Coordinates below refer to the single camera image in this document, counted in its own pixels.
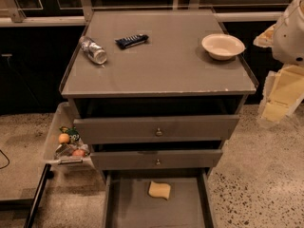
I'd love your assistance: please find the orange fruit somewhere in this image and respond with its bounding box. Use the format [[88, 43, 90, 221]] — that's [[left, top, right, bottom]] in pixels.
[[58, 133, 70, 143]]

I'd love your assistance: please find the grey drawer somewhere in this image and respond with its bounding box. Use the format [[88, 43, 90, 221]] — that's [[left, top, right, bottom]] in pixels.
[[102, 169, 218, 228], [74, 115, 239, 144], [90, 149, 222, 170]]

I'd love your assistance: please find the clear plastic bin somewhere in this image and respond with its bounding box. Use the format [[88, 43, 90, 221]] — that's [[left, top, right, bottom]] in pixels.
[[43, 102, 93, 171]]

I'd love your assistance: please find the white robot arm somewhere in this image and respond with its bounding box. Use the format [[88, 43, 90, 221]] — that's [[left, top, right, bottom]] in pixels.
[[254, 0, 304, 123]]

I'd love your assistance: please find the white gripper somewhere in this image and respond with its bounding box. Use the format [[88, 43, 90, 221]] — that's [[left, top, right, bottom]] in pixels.
[[253, 25, 304, 122]]

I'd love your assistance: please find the green snack packet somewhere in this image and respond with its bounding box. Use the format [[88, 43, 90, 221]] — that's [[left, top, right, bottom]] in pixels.
[[60, 126, 80, 143]]

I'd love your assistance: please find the black floor cable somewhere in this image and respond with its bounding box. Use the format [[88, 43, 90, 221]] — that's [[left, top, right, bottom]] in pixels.
[[0, 149, 11, 171]]

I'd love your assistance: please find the black metal bar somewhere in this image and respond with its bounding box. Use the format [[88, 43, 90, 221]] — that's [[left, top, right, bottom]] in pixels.
[[24, 163, 51, 228]]

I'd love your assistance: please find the yellow sponge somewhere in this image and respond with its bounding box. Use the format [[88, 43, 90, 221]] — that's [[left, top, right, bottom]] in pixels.
[[148, 181, 171, 200]]

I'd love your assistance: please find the grey bottom drawer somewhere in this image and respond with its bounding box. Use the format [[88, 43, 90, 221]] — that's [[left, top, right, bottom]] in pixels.
[[102, 169, 218, 228]]

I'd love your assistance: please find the red apple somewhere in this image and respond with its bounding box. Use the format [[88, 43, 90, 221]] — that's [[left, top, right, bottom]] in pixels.
[[72, 149, 86, 157]]

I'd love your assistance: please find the silver foil snack bag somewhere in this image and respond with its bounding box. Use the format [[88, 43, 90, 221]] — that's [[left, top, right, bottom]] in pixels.
[[54, 143, 90, 159]]

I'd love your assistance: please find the grey middle drawer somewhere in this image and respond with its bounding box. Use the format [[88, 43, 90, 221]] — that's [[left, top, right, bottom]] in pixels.
[[90, 149, 222, 170]]

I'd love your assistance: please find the dark blue snack bar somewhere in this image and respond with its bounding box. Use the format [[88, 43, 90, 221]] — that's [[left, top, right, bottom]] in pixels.
[[115, 34, 149, 49]]

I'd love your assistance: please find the grey drawer cabinet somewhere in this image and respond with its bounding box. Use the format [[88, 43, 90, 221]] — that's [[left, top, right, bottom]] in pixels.
[[58, 9, 259, 176]]

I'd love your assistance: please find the white metal railing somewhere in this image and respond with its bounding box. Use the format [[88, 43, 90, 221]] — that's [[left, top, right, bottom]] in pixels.
[[0, 0, 293, 26]]

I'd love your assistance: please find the white paper bowl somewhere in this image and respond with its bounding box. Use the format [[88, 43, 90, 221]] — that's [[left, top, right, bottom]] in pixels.
[[201, 34, 245, 61]]

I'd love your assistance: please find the grey top drawer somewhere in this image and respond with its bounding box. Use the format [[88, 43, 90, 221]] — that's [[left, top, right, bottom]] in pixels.
[[74, 115, 239, 144]]

